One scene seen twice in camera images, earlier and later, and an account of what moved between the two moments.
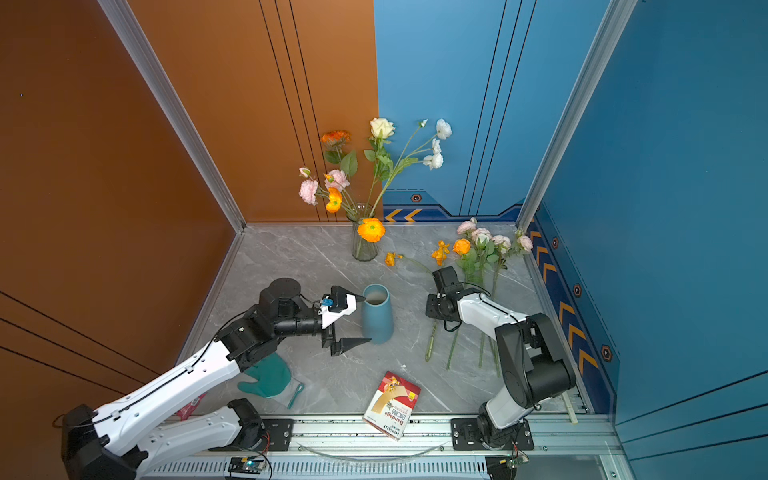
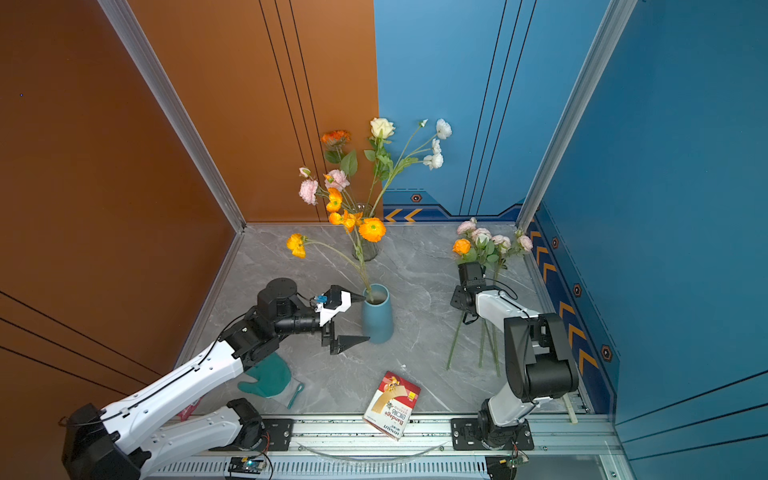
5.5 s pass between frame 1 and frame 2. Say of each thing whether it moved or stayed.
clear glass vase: stayed
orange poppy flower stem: moved
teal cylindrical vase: stayed
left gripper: stayed
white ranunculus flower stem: stayed
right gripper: moved
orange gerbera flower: stayed
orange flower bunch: moved
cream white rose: stayed
